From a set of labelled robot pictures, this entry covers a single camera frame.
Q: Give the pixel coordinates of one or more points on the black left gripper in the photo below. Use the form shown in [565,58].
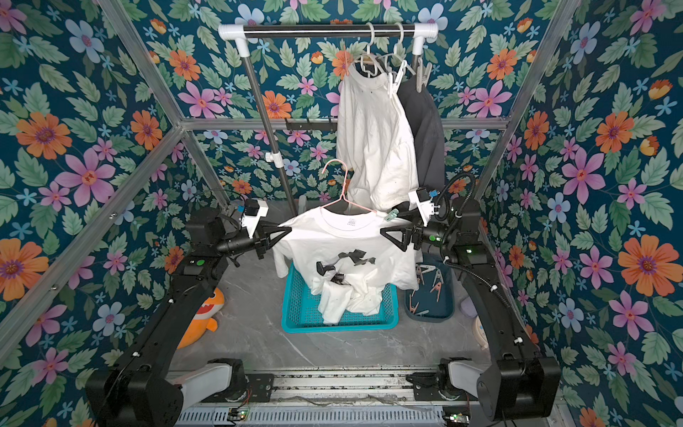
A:
[261,237]

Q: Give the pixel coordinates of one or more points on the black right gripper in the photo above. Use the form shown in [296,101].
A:
[413,236]

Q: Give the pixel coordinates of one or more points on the mint green clothespin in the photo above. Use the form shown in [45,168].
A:
[392,215]

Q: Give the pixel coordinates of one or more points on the white garment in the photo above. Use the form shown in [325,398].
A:
[345,260]
[375,140]

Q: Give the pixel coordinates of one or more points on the pink wire hanger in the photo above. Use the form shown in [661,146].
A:
[342,205]

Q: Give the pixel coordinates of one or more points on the dark grey t-shirt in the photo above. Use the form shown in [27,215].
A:
[429,140]

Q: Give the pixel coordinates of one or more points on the white plastic hanger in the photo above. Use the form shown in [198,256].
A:
[367,64]
[395,59]

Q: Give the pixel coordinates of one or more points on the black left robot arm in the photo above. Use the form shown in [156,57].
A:
[136,390]

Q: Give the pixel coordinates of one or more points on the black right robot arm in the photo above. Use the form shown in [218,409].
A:
[521,382]

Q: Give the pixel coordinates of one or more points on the dark teal clothespin tray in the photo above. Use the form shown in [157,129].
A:
[433,301]

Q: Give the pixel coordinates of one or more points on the teal laundry basket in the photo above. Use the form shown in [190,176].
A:
[300,313]

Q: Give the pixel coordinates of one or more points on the lavender cloth item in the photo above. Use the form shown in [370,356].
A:
[468,308]

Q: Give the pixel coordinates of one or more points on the orange shark plush toy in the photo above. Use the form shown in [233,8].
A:
[204,320]

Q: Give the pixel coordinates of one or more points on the beige round clock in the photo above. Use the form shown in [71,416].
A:
[480,335]

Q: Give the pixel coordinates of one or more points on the white steel clothes rack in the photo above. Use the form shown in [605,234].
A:
[325,185]

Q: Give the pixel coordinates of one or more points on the black wall hook rail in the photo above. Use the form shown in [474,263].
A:
[326,125]

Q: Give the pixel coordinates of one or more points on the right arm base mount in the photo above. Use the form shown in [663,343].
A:
[427,384]

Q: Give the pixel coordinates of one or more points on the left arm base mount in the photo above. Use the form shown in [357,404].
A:
[245,388]

